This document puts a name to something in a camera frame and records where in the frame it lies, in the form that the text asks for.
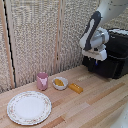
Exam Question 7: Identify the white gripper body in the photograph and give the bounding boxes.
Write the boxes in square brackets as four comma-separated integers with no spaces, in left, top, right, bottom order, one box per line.
[81,48,108,62]

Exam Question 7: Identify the black air fryer body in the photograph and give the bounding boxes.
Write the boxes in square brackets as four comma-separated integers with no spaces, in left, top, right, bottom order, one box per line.
[82,28,128,80]

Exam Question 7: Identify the white bowl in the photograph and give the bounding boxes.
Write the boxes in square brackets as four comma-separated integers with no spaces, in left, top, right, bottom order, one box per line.
[51,76,69,91]

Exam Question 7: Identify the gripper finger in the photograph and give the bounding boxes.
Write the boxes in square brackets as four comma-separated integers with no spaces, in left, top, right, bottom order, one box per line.
[95,59,100,67]

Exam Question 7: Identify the yellow block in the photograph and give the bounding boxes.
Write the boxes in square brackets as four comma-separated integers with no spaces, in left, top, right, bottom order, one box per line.
[68,83,84,95]

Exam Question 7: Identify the pink cup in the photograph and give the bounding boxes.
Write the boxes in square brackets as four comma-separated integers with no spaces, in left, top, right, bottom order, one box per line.
[35,71,50,92]

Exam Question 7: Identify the white floral-rim plate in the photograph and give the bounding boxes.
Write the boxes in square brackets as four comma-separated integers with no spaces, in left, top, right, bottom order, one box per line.
[6,90,53,126]

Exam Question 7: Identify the yellow food pieces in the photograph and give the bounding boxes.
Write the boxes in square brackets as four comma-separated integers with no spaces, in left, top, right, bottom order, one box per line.
[54,78,66,88]

